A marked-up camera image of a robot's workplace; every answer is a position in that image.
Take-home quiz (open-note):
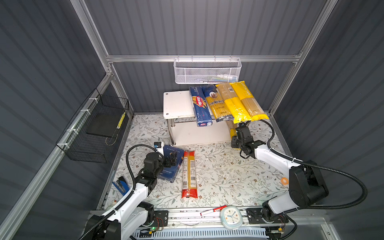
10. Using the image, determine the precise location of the yellow Pastatime spaghetti bag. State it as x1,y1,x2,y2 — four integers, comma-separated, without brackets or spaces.
226,121,240,150

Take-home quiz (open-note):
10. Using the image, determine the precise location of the blue rigatoni pasta box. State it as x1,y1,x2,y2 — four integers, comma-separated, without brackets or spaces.
159,145,184,183

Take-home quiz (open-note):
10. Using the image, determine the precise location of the blue yellow spaghetti bag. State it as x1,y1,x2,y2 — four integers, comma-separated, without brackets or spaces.
202,85,234,122

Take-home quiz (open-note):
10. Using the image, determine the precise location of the blue spaghetti box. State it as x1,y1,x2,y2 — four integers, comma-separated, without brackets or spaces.
189,87,213,127

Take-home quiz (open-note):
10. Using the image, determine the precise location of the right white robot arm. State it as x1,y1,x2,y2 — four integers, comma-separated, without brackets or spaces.
231,122,368,223

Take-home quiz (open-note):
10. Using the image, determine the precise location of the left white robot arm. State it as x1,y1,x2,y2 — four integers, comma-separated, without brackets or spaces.
80,143,184,240

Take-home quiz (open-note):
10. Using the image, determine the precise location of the white two-tier shelf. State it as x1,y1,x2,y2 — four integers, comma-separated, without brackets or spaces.
163,91,231,146

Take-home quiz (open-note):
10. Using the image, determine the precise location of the blue black small tool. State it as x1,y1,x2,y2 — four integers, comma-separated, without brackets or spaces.
112,176,130,196

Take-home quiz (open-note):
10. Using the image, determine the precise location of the red spaghetti bag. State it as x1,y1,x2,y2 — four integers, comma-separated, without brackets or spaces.
182,151,198,199

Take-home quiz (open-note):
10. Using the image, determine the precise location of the red white marker pen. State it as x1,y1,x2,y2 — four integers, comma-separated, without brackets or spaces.
200,205,227,216

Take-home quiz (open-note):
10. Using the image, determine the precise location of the white alarm clock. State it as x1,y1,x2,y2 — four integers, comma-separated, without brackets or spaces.
220,206,244,230

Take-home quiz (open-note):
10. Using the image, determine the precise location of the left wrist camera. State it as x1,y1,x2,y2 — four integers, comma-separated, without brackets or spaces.
154,142,163,149

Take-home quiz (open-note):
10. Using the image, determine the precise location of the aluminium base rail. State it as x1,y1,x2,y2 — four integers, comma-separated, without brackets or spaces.
128,206,289,240

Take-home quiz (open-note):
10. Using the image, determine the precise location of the black wire basket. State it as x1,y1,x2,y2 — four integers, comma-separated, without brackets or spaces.
57,90,130,164

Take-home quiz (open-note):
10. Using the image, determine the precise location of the white wire mesh basket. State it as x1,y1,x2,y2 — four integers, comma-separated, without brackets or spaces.
173,58,242,85

